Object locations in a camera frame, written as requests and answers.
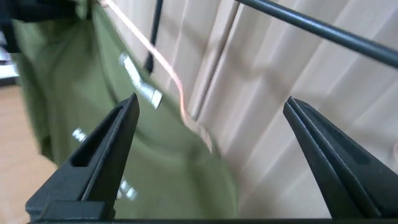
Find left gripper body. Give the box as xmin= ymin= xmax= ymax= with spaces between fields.
xmin=0 ymin=0 xmax=22 ymax=54

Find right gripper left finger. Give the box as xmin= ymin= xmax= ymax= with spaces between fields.
xmin=25 ymin=92 xmax=140 ymax=220

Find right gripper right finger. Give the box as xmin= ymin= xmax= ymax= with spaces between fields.
xmin=282 ymin=95 xmax=398 ymax=218

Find black clothes rack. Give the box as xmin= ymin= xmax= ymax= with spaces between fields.
xmin=143 ymin=0 xmax=398 ymax=75

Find green long-sleeved shirt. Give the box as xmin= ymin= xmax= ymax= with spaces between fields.
xmin=12 ymin=0 xmax=240 ymax=219

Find pink clothes hanger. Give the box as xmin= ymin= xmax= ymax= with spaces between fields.
xmin=102 ymin=0 xmax=215 ymax=153

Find beige curtain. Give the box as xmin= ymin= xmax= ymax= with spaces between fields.
xmin=102 ymin=0 xmax=398 ymax=218

